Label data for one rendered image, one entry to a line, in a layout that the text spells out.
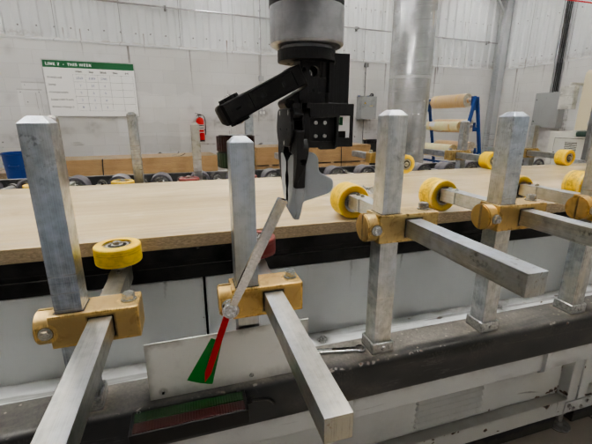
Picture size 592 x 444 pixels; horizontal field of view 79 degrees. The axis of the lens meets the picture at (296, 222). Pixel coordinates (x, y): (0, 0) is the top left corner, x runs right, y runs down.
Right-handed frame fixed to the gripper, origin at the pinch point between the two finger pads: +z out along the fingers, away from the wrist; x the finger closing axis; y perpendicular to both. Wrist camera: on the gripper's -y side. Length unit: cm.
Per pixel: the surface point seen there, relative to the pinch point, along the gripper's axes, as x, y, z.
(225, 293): 6.1, -8.9, 14.2
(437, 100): 602, 480, -50
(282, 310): -0.9, -1.6, 14.5
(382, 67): 763, 444, -131
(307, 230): 27.3, 11.8, 11.9
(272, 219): -0.7, -2.7, 0.9
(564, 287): 9, 68, 25
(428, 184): 31, 46, 4
